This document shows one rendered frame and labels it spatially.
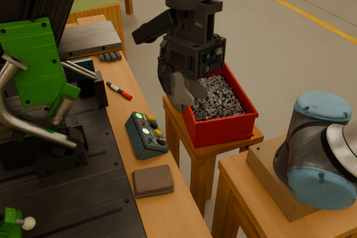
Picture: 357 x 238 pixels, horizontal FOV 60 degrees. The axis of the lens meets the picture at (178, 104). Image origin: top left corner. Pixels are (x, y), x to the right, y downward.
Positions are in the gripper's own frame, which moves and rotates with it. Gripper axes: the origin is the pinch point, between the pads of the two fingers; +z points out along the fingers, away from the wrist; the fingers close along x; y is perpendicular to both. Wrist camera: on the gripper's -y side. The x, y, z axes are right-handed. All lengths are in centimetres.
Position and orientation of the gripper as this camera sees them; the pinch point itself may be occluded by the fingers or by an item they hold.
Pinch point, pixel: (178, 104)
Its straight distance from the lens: 57.9
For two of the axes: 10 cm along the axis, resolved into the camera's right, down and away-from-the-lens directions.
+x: 7.0, -3.7, 6.1
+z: 0.0, 8.5, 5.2
